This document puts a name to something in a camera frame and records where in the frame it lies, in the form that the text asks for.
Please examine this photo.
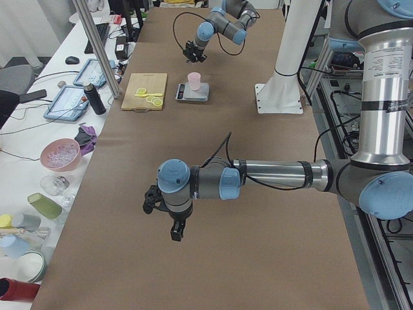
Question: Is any yellow cup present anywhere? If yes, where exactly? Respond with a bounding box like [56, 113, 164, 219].
[0, 214, 12, 229]

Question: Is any pink bowl with ice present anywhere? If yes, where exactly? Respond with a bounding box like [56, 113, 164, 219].
[40, 138, 81, 172]

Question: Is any aluminium frame post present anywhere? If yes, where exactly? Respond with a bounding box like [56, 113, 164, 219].
[73, 0, 121, 99]

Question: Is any red cylinder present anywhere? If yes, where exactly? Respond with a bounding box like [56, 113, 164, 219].
[1, 278, 40, 302]

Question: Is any black computer mouse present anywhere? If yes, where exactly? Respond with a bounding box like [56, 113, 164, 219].
[65, 56, 80, 65]

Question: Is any grey cup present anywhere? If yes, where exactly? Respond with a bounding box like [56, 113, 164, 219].
[12, 213, 41, 232]

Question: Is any near blue teach pendant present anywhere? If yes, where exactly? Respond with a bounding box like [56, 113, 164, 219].
[43, 85, 88, 121]

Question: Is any far blue teach pendant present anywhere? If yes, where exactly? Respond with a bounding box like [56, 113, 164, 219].
[73, 58, 106, 88]

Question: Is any black thermos bottle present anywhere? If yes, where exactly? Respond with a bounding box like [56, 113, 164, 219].
[83, 82, 106, 115]

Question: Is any digital kitchen scale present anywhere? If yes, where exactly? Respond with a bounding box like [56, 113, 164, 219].
[175, 82, 210, 103]

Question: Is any black keyboard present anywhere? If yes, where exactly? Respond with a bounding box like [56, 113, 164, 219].
[84, 23, 111, 54]

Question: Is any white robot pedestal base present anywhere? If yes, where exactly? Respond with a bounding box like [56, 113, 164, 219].
[256, 0, 324, 114]

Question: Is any white green bowl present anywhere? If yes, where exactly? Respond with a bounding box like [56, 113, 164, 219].
[10, 251, 47, 283]

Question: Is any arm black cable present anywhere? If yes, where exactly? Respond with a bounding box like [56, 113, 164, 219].
[201, 131, 307, 191]
[172, 12, 246, 56]

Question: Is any blue teach pendant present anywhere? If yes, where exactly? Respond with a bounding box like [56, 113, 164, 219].
[73, 58, 106, 88]
[43, 85, 88, 121]

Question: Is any pink plastic cup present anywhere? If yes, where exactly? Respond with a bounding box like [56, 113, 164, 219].
[187, 72, 201, 91]

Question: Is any yellow plastic knife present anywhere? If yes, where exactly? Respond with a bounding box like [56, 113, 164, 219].
[134, 93, 163, 98]

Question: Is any black power box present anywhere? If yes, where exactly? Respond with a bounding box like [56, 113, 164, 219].
[115, 36, 128, 60]

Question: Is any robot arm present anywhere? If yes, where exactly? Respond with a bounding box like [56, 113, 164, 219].
[143, 1, 412, 242]
[182, 1, 260, 63]

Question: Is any wine glass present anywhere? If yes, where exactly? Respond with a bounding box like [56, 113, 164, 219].
[40, 175, 75, 208]

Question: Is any purple grey cloth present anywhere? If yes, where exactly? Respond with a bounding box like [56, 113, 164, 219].
[74, 125, 97, 156]

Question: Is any black smartphone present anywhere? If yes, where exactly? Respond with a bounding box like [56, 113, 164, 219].
[19, 89, 47, 103]

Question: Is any light blue cup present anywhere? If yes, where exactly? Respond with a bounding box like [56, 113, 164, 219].
[1, 234, 30, 258]

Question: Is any green cup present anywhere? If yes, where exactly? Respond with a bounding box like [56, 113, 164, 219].
[27, 192, 62, 220]

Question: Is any bamboo cutting board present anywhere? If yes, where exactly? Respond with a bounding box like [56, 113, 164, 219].
[121, 73, 168, 112]

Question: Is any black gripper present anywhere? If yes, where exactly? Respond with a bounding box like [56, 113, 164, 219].
[183, 41, 207, 63]
[143, 185, 186, 241]

